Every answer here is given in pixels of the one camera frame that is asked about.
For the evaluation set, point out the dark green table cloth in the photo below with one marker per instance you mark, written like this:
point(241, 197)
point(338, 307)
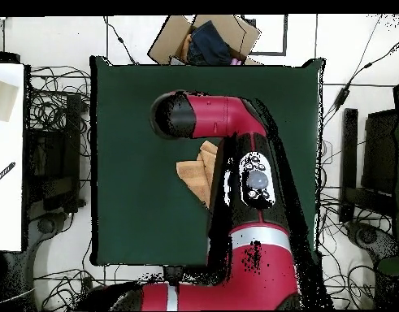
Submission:
point(127, 162)

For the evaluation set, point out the brown cardboard box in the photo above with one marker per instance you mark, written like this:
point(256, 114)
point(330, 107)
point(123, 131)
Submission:
point(170, 42)

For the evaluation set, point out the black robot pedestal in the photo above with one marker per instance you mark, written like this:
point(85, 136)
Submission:
point(173, 274)

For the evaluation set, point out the black monitor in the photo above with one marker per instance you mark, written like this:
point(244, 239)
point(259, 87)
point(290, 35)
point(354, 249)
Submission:
point(379, 152)

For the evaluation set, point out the tan terry towel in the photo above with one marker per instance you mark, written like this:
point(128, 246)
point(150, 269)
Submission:
point(192, 175)

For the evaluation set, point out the white desk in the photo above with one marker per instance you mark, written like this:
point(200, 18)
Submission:
point(7, 211)

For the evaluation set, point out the beige box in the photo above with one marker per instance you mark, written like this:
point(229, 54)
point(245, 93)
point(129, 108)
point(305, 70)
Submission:
point(2, 100)

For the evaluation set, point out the pink cloth item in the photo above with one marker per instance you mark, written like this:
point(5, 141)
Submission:
point(236, 61)

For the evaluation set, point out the black equipment rack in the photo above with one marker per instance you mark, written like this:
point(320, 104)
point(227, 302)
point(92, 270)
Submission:
point(52, 162)

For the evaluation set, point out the black striped tool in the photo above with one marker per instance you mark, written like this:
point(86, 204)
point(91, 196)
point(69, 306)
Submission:
point(3, 174)

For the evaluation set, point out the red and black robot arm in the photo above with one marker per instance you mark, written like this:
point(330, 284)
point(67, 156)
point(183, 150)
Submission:
point(218, 117)

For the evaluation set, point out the black upright stand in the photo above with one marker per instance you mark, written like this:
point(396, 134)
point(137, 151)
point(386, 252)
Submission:
point(348, 162)

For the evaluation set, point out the dark blue jeans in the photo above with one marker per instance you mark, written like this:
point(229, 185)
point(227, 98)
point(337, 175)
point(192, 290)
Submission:
point(209, 42)

